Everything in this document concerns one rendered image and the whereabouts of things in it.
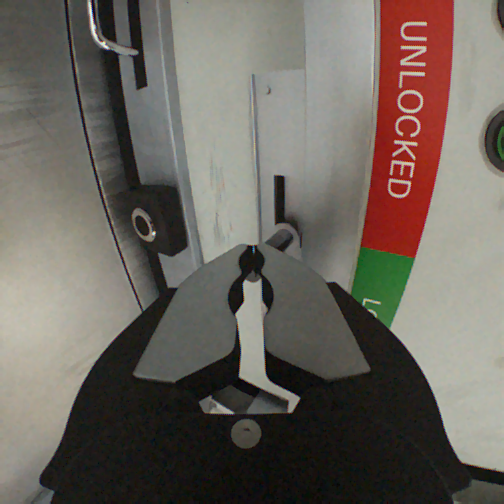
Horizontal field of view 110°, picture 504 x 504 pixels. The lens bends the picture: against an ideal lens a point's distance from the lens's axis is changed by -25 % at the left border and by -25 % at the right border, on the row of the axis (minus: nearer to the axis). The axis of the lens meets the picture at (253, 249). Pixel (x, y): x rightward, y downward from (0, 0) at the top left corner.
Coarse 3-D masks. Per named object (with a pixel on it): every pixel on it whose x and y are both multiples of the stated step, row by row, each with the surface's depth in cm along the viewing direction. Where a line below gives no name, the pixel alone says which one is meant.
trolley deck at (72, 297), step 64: (0, 0) 8; (0, 64) 10; (64, 64) 14; (0, 128) 12; (64, 128) 16; (0, 192) 13; (64, 192) 17; (0, 256) 14; (64, 256) 18; (0, 320) 14; (64, 320) 19; (128, 320) 26; (0, 384) 14; (64, 384) 19; (0, 448) 13
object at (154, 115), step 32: (128, 0) 13; (160, 0) 12; (128, 32) 14; (160, 32) 13; (128, 64) 16; (160, 64) 15; (128, 96) 17; (160, 96) 16; (160, 128) 17; (160, 160) 19; (192, 224) 21; (160, 256) 26; (192, 256) 22
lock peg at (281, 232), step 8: (280, 224) 17; (288, 224) 16; (272, 232) 17; (280, 232) 16; (288, 232) 16; (296, 232) 16; (272, 240) 15; (280, 240) 15; (288, 240) 16; (296, 240) 17; (280, 248) 15; (288, 248) 17; (248, 280) 13; (256, 280) 13
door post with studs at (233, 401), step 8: (224, 392) 35; (232, 392) 35; (240, 392) 35; (216, 400) 34; (224, 400) 34; (232, 400) 34; (240, 400) 34; (248, 400) 34; (216, 408) 32; (224, 408) 31; (232, 408) 33; (240, 408) 33; (248, 408) 33; (472, 480) 18; (472, 488) 18; (480, 488) 17; (488, 488) 17; (496, 488) 16; (456, 496) 18; (464, 496) 17; (472, 496) 17; (480, 496) 16; (488, 496) 16; (496, 496) 16
